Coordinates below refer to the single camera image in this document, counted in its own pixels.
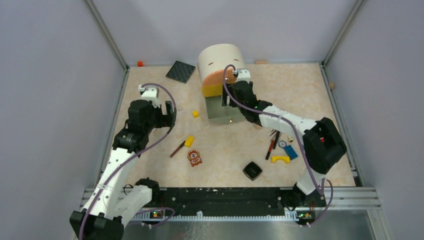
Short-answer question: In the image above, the black textured square mat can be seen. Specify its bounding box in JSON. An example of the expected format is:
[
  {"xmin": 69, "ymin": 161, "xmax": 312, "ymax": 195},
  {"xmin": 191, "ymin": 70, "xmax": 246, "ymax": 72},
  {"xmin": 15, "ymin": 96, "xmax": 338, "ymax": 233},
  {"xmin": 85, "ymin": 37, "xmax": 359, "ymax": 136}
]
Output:
[{"xmin": 165, "ymin": 61, "xmax": 196, "ymax": 84}]

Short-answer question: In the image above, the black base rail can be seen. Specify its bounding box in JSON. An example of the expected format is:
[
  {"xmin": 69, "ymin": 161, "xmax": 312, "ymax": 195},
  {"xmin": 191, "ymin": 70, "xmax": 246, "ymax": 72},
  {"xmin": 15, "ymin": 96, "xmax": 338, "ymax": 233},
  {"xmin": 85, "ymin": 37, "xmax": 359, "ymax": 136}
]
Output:
[{"xmin": 145, "ymin": 187, "xmax": 326, "ymax": 217}]

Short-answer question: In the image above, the yellow arch block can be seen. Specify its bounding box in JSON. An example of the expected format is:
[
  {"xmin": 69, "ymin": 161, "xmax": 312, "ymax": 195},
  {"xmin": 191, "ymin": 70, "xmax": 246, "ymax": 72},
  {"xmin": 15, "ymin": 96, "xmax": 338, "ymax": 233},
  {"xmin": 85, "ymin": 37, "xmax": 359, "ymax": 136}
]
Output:
[{"xmin": 271, "ymin": 156, "xmax": 291, "ymax": 164}]

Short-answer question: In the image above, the round small watch dial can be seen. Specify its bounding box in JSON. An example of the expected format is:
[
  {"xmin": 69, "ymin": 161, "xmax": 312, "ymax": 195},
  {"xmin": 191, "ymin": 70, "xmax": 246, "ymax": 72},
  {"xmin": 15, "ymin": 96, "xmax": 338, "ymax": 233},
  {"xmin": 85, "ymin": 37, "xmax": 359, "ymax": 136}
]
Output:
[{"xmin": 278, "ymin": 140, "xmax": 288, "ymax": 149}]

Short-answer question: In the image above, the blue rectangular block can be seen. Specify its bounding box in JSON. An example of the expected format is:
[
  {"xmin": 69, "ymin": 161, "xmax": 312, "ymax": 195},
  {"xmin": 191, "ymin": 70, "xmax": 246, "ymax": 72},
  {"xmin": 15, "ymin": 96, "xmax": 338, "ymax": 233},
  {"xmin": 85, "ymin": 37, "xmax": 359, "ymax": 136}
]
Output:
[{"xmin": 283, "ymin": 145, "xmax": 298, "ymax": 161}]

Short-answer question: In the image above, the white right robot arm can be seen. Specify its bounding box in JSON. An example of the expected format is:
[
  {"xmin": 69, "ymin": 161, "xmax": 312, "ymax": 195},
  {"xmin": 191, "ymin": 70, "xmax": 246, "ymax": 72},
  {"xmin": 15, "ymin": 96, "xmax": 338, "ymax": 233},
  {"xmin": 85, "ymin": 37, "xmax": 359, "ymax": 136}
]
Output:
[{"xmin": 221, "ymin": 64, "xmax": 347, "ymax": 206}]

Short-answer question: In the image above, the yellow rectangular block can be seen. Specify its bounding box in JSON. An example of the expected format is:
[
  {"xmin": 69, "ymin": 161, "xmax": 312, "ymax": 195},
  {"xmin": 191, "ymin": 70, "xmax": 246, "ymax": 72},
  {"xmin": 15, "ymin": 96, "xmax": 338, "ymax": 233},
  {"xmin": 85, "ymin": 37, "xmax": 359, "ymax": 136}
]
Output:
[{"xmin": 184, "ymin": 135, "xmax": 195, "ymax": 148}]

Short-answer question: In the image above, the small yellow cube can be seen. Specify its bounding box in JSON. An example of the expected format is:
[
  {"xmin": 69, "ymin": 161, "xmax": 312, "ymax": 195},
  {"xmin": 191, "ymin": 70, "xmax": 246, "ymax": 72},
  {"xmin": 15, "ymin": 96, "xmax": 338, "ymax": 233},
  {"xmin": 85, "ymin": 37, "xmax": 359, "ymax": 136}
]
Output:
[{"xmin": 192, "ymin": 110, "xmax": 199, "ymax": 118}]

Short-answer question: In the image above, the beige makeup sponge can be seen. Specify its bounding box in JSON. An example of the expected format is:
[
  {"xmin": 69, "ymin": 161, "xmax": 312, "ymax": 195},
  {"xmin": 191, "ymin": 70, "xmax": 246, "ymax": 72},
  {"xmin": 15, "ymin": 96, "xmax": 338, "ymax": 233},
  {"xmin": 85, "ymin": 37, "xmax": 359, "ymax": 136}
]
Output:
[{"xmin": 253, "ymin": 124, "xmax": 262, "ymax": 130}]

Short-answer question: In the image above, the grey bottom drawer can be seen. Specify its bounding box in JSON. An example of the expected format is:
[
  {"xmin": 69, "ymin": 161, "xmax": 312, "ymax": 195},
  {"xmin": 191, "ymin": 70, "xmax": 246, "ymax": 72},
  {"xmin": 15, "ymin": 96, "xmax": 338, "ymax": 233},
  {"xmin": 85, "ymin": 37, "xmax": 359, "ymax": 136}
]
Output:
[{"xmin": 205, "ymin": 96, "xmax": 246, "ymax": 125}]

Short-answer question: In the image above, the purple cable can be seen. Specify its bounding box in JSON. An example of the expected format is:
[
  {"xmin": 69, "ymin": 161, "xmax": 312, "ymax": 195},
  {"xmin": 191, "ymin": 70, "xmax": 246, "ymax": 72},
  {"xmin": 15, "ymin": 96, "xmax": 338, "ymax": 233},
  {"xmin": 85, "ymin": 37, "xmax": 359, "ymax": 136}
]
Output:
[
  {"xmin": 222, "ymin": 64, "xmax": 333, "ymax": 227},
  {"xmin": 78, "ymin": 82, "xmax": 177, "ymax": 240}
]

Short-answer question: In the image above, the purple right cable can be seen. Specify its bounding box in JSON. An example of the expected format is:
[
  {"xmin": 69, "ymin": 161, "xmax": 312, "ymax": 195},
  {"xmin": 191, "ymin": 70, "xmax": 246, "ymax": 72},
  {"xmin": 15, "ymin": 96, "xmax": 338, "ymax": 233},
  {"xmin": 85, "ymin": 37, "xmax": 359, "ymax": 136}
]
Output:
[{"xmin": 222, "ymin": 64, "xmax": 333, "ymax": 227}]

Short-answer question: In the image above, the black square compact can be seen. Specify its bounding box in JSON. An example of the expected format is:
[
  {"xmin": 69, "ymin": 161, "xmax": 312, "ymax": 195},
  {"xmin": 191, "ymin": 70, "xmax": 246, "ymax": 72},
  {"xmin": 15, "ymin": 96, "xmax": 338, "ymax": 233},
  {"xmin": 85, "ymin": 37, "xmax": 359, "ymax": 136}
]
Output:
[{"xmin": 242, "ymin": 161, "xmax": 263, "ymax": 181}]

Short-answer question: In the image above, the red owl number puzzle piece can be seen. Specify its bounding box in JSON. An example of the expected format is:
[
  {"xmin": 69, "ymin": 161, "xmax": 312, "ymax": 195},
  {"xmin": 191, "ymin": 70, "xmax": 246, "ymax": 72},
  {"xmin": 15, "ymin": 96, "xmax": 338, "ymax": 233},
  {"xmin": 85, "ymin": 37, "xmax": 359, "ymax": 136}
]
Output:
[{"xmin": 187, "ymin": 149, "xmax": 203, "ymax": 167}]

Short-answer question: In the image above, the wooden block at back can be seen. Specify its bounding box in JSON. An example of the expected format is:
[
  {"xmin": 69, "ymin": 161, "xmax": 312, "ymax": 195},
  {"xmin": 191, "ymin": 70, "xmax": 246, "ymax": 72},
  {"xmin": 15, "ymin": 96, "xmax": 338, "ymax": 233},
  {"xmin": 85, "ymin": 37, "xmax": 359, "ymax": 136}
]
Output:
[{"xmin": 254, "ymin": 59, "xmax": 269, "ymax": 65}]

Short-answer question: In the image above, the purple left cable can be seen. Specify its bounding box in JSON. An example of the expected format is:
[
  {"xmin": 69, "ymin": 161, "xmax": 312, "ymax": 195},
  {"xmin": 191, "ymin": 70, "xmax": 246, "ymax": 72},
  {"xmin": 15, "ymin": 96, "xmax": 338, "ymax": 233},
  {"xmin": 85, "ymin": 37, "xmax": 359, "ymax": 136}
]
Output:
[{"xmin": 78, "ymin": 82, "xmax": 177, "ymax": 240}]

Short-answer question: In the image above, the dark red lip gloss tube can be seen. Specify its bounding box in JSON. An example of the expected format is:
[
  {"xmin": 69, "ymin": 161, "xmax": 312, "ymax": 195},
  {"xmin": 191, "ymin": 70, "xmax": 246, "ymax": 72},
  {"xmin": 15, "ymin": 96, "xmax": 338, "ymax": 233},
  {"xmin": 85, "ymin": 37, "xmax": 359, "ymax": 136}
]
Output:
[{"xmin": 169, "ymin": 141, "xmax": 186, "ymax": 158}]

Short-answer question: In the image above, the black makeup brush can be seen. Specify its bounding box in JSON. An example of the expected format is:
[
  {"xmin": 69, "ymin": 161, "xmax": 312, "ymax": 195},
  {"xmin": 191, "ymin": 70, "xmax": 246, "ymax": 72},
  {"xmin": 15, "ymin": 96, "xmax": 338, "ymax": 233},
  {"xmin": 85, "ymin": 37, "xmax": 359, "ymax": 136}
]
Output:
[{"xmin": 270, "ymin": 130, "xmax": 281, "ymax": 150}]

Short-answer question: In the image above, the cream round drawer organizer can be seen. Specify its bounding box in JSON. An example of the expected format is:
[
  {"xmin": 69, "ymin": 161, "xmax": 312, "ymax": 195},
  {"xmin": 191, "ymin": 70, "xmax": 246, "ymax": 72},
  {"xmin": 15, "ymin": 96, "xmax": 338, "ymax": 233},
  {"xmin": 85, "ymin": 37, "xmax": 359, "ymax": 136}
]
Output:
[{"xmin": 197, "ymin": 43, "xmax": 246, "ymax": 98}]

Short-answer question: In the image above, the red black pen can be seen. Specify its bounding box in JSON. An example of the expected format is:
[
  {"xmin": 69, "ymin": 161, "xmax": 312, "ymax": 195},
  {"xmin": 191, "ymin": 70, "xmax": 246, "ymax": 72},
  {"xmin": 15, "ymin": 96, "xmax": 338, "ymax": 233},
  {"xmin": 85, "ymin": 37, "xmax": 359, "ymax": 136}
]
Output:
[{"xmin": 265, "ymin": 139, "xmax": 275, "ymax": 161}]

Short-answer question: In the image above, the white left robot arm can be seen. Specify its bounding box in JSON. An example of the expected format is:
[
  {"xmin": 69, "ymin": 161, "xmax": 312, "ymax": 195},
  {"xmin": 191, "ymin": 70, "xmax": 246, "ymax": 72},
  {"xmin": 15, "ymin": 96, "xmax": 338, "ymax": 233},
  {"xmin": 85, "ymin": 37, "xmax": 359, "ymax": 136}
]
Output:
[{"xmin": 69, "ymin": 83, "xmax": 177, "ymax": 240}]

